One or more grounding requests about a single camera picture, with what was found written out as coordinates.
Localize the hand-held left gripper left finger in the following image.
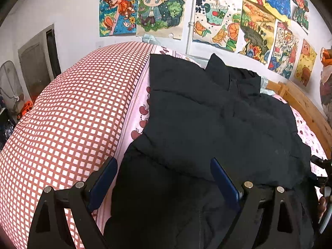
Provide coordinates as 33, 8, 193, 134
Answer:
27, 156, 118, 249

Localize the light blue cloth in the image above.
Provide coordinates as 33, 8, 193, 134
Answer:
142, 33, 163, 43

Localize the white wall pipe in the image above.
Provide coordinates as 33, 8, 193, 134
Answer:
186, 0, 198, 55

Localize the autumn landscape drawing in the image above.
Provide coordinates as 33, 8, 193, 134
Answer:
239, 0, 277, 64

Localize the grey blue plush toy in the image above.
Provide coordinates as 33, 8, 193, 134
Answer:
320, 47, 332, 125

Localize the oranges and juice drawing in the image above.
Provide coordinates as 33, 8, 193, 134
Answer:
192, 0, 243, 52

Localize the blond cartoon child drawing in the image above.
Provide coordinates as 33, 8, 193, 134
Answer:
136, 0, 188, 40

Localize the colourful festival drawing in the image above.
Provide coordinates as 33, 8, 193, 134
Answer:
268, 21, 299, 80

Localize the yellow bear drawing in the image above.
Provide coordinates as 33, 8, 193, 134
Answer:
292, 39, 317, 87

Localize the standing electric fan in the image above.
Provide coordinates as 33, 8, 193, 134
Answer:
0, 61, 24, 111

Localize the light blue pillow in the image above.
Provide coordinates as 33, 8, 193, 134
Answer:
259, 76, 276, 95

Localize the red white checked quilt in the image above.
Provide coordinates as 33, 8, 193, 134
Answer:
0, 41, 156, 249

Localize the grey door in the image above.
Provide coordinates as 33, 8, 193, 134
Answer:
18, 24, 62, 97

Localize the person's right hand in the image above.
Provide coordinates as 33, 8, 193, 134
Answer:
318, 197, 328, 220

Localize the girl in orange dress drawing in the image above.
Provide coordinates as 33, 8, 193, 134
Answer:
100, 0, 138, 37

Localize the red-haired figure drawing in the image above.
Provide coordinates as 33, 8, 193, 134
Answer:
289, 0, 310, 33

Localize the wooden bed frame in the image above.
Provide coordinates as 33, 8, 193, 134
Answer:
267, 80, 332, 159

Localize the black padded jacket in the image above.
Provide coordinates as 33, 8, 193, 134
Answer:
102, 53, 321, 249

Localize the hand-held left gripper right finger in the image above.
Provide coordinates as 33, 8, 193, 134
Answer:
210, 157, 303, 249

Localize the pink apple print bedsheet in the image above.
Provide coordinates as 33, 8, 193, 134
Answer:
93, 44, 331, 239

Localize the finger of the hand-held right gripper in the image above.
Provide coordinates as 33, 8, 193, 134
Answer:
308, 174, 332, 196
311, 155, 332, 171

